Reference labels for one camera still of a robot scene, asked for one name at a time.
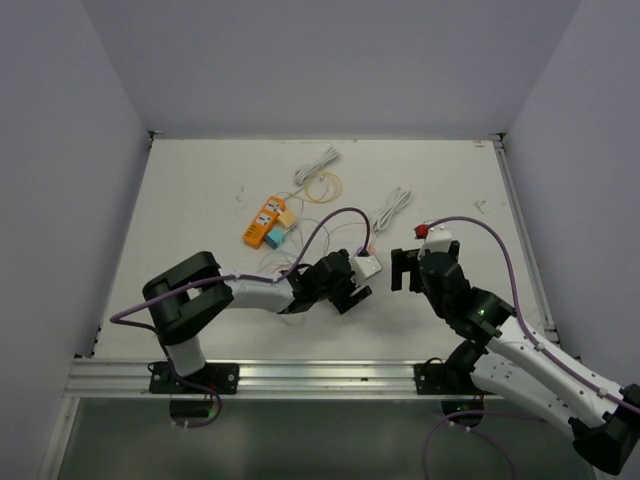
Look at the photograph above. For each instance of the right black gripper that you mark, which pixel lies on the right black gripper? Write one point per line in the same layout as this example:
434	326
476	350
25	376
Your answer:
404	261

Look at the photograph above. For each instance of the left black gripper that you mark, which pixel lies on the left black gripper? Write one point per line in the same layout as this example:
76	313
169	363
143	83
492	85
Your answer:
345	300

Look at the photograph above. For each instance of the teal charger plug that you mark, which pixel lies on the teal charger plug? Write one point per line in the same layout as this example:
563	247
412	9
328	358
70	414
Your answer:
275	238

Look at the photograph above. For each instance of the yellow charger plug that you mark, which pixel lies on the yellow charger plug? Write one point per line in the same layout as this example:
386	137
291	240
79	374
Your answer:
286	219

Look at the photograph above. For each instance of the orange power strip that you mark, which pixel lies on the orange power strip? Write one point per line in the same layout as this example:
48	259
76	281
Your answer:
263	222

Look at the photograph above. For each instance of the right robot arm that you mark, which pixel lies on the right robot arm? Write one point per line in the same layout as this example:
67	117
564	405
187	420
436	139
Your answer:
502	354

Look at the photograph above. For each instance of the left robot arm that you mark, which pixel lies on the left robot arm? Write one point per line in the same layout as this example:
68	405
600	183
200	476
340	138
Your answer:
183	300

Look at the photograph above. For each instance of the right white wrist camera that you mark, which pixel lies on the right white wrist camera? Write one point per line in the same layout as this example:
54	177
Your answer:
435	239

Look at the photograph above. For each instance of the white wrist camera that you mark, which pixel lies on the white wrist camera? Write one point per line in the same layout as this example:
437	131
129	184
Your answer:
435	239
365	265

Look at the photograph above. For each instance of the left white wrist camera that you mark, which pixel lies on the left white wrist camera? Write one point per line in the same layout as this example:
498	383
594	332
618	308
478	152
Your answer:
365	265

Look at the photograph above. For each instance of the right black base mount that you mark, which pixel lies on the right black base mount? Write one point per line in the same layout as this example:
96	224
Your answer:
437	377

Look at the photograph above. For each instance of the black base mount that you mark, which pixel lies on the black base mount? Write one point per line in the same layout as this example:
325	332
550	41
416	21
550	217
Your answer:
437	377
221	377

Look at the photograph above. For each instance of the right aluminium side rail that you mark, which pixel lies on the right aluminium side rail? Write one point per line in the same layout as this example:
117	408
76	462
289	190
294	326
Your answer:
547	321

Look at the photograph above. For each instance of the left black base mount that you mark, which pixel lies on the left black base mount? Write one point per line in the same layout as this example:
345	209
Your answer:
221	377

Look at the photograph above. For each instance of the aluminium front rail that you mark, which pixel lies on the aluminium front rail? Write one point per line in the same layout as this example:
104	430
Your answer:
277	380

